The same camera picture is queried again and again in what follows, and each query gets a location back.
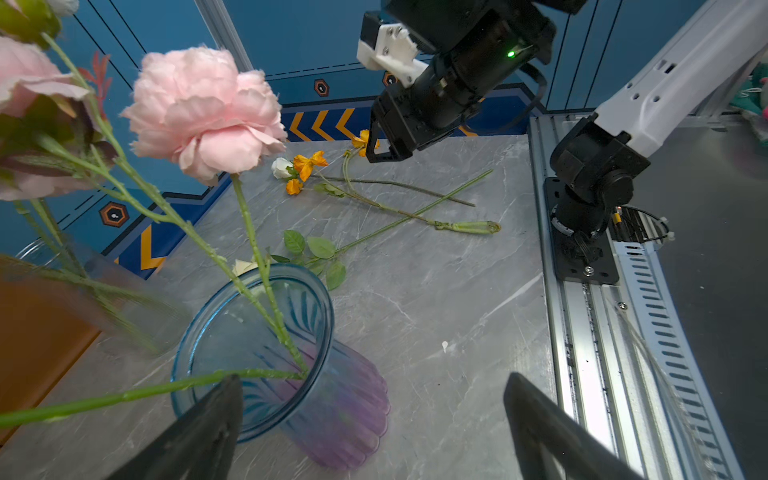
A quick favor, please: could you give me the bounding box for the pink white bud stem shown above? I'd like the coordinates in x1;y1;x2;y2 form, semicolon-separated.
35;32;310;376

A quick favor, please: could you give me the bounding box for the pale pink rose stem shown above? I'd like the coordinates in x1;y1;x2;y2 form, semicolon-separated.
0;0;199;355

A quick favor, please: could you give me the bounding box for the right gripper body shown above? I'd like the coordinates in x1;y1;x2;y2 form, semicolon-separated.
365;59;468;163

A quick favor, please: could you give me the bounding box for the cream rose stem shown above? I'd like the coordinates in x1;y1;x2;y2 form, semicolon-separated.
232;170;501;290

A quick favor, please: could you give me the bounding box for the clear glass vase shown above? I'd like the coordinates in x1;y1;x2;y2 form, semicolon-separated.
1;237;192;357

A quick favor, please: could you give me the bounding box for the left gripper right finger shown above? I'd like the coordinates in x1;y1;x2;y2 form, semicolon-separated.
503;372;640;479

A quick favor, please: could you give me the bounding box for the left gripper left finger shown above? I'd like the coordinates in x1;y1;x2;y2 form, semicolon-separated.
110;375;243;479

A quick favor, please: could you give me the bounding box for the yellow flower stem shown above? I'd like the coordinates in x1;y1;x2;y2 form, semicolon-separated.
271;130;501;235

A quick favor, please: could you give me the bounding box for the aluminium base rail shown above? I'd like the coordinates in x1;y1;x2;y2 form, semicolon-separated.
528;116;742;479

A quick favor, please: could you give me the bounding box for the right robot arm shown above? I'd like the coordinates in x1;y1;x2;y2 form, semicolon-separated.
357;1;767;284

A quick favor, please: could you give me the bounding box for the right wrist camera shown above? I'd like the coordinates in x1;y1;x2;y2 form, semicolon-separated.
356;11;427;88

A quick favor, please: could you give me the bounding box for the purple glass vase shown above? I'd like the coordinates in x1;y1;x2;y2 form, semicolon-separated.
171;264;390;470

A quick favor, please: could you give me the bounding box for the orange ranunculus stem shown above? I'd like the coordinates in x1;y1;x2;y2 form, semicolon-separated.
1;368;308;430

